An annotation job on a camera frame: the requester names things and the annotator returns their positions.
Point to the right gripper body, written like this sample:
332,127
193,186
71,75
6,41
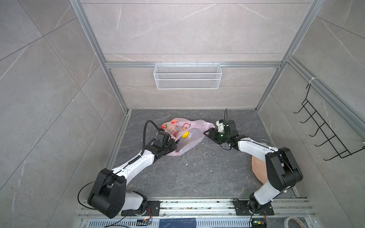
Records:
219,136

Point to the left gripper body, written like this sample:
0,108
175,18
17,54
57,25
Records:
170,147

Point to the pink plastic bag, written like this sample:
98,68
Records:
195,129

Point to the yellow fake lemon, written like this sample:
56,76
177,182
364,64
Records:
186,134

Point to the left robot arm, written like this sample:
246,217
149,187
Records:
109,195

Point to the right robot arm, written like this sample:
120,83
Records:
283,171

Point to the pink wavy plate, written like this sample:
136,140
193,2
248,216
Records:
259,169

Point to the roll of tape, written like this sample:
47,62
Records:
293,220

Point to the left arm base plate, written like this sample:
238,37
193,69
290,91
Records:
152,208

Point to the white wire mesh basket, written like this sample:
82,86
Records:
187,76

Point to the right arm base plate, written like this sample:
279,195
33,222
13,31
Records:
242,208

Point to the black wire hook rack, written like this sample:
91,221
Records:
330,137

